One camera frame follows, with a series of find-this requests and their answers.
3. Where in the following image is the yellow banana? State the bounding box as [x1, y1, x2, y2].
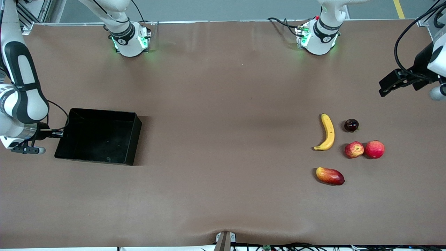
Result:
[313, 114, 335, 151]

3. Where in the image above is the black right arm base cable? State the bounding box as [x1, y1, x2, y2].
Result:
[131, 0, 154, 24]

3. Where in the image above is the red yellow mango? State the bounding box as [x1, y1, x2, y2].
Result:
[316, 167, 345, 186]

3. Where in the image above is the black left arm base cable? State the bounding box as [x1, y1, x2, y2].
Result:
[267, 17, 301, 37]

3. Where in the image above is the small red yellow apple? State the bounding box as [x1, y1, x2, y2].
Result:
[345, 141, 364, 159]

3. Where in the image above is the black arm base cable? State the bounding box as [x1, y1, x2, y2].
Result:
[131, 0, 154, 24]
[267, 17, 301, 37]

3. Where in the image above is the brown table mat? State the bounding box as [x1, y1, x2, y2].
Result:
[0, 19, 446, 249]

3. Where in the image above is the black plastic box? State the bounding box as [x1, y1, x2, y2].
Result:
[54, 108, 142, 166]

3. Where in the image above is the black cable bundle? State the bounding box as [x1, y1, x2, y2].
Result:
[200, 243, 446, 251]

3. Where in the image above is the aluminium frame profile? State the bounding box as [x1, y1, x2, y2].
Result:
[16, 0, 53, 35]
[416, 0, 446, 32]

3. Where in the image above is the grey metal table bracket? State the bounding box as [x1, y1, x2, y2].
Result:
[215, 231, 237, 251]

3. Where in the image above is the round red apple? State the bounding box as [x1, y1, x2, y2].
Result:
[364, 140, 385, 159]

